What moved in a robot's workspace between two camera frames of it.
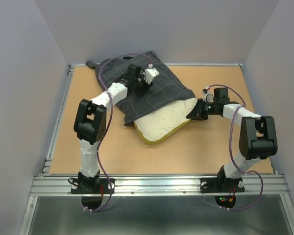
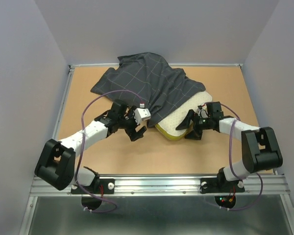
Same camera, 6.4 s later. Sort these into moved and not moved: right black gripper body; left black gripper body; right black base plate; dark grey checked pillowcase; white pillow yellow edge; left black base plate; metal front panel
Moved: right black gripper body; left black gripper body; white pillow yellow edge; dark grey checked pillowcase
Not moved: left black base plate; right black base plate; metal front panel
